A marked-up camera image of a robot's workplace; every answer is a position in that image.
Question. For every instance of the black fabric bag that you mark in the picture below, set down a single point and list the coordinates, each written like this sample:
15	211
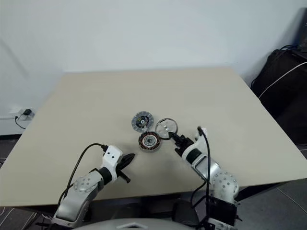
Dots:
285	91

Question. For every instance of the dark monitor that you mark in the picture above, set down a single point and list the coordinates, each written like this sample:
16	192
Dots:
302	28

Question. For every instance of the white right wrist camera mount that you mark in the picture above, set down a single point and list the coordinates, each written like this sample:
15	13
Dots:
192	147

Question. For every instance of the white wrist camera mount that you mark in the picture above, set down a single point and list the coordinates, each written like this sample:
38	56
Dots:
192	147
111	155

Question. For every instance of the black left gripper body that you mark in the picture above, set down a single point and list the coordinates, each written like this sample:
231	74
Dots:
121	171

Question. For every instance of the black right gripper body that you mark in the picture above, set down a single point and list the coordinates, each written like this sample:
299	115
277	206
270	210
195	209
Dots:
185	142

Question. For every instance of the silver robot torso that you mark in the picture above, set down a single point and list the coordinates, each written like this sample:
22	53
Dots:
139	222

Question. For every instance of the grey round motor lid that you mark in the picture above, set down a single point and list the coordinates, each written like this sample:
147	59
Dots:
166	127

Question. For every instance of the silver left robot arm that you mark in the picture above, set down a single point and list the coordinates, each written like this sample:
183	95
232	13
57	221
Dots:
81	184

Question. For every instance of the motor housing with copper windings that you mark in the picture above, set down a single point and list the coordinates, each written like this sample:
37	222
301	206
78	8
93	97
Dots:
149	141

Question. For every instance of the white power strip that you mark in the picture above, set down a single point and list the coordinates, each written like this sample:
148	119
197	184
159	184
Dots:
12	113

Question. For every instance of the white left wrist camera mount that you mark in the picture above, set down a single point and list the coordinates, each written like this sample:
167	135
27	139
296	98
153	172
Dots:
111	155

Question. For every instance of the black power adapter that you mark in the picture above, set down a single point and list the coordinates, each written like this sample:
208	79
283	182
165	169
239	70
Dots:
27	112

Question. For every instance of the silver spoked rotor disc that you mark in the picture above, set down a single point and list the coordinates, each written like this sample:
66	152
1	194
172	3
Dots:
142	121

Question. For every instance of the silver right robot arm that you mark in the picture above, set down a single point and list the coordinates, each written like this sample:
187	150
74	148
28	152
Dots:
223	184

